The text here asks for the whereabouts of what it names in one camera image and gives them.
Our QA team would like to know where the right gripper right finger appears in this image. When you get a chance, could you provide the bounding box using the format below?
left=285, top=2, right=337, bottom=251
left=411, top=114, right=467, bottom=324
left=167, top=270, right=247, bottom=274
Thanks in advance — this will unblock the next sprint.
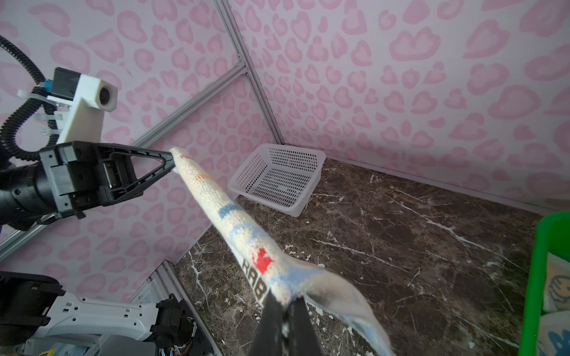
left=284, top=298, right=323, bottom=356

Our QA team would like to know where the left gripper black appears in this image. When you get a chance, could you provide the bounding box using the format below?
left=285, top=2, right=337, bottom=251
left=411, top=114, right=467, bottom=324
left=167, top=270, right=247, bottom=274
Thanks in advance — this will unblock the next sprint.
left=39, top=141, right=175, bottom=220

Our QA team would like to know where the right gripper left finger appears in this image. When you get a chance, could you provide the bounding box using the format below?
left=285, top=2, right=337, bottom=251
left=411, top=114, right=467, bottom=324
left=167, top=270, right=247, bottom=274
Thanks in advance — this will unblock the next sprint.
left=248, top=298, right=284, bottom=356

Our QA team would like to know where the rabbit print towel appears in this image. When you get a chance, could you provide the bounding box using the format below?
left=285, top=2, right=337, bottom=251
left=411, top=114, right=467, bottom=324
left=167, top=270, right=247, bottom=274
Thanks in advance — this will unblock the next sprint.
left=170, top=148, right=393, bottom=355

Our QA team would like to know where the white perforated plastic basket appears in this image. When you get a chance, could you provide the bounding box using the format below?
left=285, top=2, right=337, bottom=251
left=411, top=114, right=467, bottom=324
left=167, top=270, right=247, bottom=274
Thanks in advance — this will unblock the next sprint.
left=228, top=144, right=326, bottom=217

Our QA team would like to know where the green plastic basket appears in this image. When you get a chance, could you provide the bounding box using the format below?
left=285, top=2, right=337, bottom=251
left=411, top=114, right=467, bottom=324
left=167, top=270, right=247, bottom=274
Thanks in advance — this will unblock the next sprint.
left=518, top=212, right=569, bottom=355

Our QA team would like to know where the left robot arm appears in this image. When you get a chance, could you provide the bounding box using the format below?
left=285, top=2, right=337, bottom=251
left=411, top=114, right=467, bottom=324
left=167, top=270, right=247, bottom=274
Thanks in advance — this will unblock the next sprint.
left=1, top=141, right=195, bottom=355

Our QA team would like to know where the left diagonal aluminium strut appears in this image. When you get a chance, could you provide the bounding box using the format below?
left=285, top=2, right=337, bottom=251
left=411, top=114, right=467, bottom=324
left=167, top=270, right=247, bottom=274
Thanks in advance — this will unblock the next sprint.
left=0, top=61, right=248, bottom=263

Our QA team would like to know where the orange patterned towel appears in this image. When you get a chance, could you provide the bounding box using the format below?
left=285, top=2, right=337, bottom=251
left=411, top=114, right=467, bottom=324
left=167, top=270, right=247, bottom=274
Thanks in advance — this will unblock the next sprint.
left=537, top=253, right=569, bottom=356

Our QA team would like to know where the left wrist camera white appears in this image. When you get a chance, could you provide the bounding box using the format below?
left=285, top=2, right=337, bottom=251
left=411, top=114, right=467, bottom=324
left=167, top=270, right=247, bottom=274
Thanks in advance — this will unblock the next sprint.
left=45, top=68, right=118, bottom=144

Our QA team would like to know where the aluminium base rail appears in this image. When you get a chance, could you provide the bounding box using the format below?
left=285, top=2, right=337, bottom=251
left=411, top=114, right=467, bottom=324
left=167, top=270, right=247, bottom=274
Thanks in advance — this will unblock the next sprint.
left=130, top=260, right=223, bottom=355

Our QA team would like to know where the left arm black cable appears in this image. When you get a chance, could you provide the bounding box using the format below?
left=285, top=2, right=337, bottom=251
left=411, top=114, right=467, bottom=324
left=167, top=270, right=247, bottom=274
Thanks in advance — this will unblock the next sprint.
left=0, top=34, right=61, bottom=162

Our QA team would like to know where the left corner aluminium post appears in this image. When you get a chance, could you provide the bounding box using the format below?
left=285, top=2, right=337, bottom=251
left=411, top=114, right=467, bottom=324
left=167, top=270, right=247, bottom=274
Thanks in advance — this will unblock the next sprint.
left=214, top=0, right=285, bottom=145

